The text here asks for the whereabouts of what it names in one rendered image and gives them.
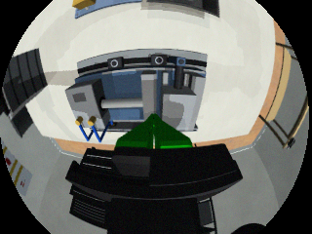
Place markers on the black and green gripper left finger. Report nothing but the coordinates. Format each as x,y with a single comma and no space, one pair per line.
140,136

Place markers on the yellow brass block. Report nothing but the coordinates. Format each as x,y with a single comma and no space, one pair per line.
81,4

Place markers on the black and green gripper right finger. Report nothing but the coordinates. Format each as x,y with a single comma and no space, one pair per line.
168,137

